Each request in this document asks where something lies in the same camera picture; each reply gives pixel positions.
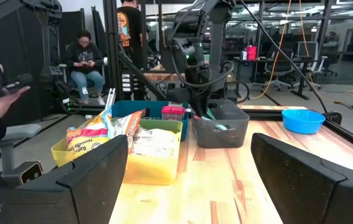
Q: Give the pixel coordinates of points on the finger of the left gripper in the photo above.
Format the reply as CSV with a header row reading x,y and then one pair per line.
x,y
197,104
206,104

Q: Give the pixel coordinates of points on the blue plastic bowl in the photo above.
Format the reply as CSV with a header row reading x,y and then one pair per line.
x,y
302,123

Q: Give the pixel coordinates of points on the white office chair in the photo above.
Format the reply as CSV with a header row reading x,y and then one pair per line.
x,y
311,59

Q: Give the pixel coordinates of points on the black partition panel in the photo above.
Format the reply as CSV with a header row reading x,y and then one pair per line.
x,y
71,25

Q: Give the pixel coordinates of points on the red container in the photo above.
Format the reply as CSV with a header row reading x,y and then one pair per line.
x,y
251,52

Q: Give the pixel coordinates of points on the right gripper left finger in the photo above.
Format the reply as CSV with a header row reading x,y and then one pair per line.
x,y
71,199

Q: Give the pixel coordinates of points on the dark grey plastic bin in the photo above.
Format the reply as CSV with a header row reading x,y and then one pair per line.
x,y
220,137

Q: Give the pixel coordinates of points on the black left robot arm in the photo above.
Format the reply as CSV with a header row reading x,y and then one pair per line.
x,y
218,37

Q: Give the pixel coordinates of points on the yellow plastic bin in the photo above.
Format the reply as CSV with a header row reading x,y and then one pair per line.
x,y
151,168

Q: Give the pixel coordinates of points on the black office chair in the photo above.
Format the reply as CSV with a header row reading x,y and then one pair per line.
x,y
280,67

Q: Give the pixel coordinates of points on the red paprika tin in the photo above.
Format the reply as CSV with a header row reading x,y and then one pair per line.
x,y
172,113

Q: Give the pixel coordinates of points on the black desk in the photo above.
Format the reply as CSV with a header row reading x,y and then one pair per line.
x,y
276,59

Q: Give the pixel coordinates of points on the teal plastic bin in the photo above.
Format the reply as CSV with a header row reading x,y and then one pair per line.
x,y
133,109

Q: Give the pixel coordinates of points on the white yellow snack packet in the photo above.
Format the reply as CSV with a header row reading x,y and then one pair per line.
x,y
126,124

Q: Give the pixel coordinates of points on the yellow ramen noodle packet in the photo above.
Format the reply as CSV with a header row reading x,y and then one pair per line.
x,y
83,141

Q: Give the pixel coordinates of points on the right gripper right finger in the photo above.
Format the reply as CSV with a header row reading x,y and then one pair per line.
x,y
304,193

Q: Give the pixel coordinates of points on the person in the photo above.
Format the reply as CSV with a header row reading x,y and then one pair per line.
x,y
128,28
84,56

